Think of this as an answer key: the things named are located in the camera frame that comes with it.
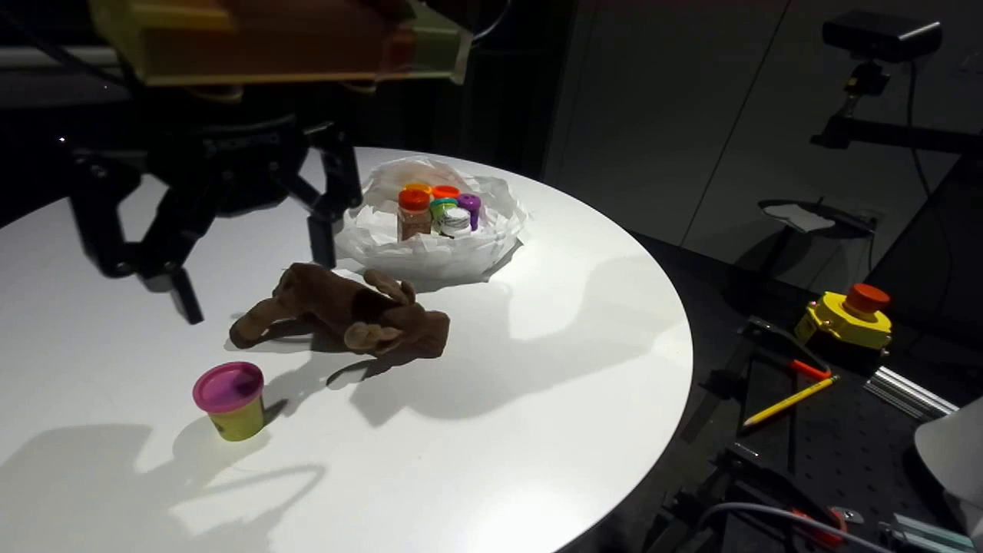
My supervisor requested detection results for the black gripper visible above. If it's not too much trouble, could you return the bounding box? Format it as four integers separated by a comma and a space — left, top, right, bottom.
61, 84, 368, 330

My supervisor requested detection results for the brown plush toy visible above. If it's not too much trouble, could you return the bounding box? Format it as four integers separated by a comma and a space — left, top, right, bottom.
227, 263, 454, 362

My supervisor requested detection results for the brown bottle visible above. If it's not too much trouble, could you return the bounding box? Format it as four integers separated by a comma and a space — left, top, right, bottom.
395, 206, 433, 246

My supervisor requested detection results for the red rubber bung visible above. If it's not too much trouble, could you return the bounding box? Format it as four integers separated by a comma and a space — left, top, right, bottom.
395, 184, 433, 216

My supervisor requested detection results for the pink lid dough tub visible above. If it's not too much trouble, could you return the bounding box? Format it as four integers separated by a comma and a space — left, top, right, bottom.
190, 360, 269, 446

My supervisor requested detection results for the teal lid dough tub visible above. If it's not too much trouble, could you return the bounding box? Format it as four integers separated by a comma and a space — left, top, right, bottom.
425, 197, 460, 231

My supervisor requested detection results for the red-capped shaker bottle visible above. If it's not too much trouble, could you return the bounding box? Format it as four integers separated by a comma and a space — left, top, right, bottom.
438, 206, 475, 239

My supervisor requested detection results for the white plastic bag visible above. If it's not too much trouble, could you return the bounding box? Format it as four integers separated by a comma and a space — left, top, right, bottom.
330, 154, 528, 291

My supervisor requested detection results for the white paper sheet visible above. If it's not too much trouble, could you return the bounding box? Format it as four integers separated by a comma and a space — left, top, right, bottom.
762, 197, 853, 238

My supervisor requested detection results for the yellow pencil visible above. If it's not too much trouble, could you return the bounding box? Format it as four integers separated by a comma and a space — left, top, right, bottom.
740, 372, 840, 430

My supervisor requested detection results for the yellow emergency stop button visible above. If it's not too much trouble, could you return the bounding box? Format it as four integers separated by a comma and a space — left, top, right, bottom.
793, 279, 898, 357

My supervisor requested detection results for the aluminium profile bar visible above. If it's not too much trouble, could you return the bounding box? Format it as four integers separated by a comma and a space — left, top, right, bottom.
864, 362, 960, 422

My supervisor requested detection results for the white rounded object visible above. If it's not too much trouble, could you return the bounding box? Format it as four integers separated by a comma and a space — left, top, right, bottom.
911, 397, 983, 515

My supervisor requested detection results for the red-handled black tool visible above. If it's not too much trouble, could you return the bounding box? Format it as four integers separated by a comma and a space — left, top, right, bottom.
740, 317, 838, 387

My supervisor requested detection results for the grey floor cable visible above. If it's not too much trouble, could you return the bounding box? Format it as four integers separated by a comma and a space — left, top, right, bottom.
695, 501, 892, 553

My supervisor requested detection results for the black camera on stand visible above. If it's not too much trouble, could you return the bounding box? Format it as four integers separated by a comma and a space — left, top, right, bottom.
806, 11, 983, 159

